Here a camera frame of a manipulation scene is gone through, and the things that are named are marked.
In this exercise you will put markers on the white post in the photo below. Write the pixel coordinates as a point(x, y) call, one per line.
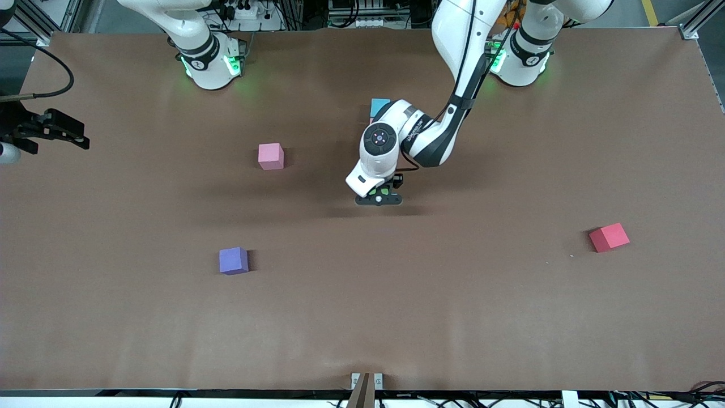
point(569, 399)

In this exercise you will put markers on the bag of orange items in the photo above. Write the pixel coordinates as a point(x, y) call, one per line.
point(514, 10)

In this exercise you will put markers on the aluminium frame profile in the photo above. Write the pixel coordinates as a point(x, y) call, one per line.
point(699, 20)
point(37, 17)

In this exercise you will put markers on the brown paper table cover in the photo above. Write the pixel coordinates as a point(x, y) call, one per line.
point(362, 317)

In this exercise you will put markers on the white power strip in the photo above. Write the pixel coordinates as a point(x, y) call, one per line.
point(266, 22)

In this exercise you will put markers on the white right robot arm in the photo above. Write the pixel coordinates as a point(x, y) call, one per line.
point(207, 62)

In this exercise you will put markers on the purple foam block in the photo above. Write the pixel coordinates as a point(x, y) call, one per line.
point(233, 260)

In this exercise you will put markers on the green foam block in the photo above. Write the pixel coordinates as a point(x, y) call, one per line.
point(385, 191)

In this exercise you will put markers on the light blue foam block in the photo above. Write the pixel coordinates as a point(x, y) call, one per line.
point(379, 106)

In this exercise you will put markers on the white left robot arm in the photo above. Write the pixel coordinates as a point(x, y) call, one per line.
point(379, 139)

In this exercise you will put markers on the white grey rack device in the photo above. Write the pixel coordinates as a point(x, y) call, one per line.
point(357, 14)

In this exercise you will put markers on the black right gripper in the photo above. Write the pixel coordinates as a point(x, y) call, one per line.
point(20, 127)

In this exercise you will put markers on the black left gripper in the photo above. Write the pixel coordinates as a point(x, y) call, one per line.
point(397, 181)

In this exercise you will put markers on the red foam block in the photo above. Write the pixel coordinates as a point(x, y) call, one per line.
point(609, 237)

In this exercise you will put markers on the metal table edge bracket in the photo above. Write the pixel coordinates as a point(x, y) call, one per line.
point(378, 381)

